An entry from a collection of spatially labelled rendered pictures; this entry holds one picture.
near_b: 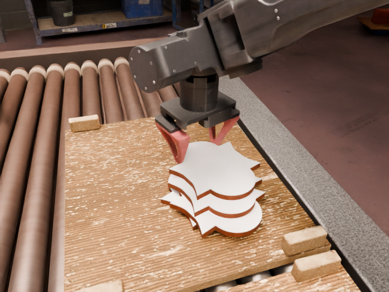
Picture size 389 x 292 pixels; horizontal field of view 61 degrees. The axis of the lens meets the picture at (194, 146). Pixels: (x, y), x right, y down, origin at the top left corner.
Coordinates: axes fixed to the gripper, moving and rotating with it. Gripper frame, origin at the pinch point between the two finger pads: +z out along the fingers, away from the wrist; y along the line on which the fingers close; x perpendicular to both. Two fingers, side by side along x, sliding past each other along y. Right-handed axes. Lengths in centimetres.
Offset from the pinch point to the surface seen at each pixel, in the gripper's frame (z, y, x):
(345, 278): 3.7, -1.9, 27.8
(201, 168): 0.0, 2.4, 4.1
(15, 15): 88, -60, -455
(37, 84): 7, 11, -57
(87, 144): 4.7, 12.2, -19.0
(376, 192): 97, -138, -9
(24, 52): 4, 9, -75
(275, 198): 4.0, -5.6, 13.1
